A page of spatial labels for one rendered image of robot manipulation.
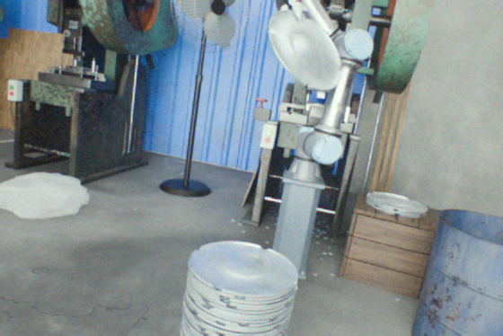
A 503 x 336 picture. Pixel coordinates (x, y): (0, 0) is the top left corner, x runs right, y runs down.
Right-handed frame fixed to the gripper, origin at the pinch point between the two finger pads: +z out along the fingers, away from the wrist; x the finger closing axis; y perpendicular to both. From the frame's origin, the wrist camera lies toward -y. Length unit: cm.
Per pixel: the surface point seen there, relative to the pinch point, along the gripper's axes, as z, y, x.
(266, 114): -25, 56, 78
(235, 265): 66, -28, 33
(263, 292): 75, -28, 25
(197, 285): 68, -40, 34
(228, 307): 76, -36, 30
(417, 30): -20, 92, -4
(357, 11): -56, 93, 16
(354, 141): 9, 87, 53
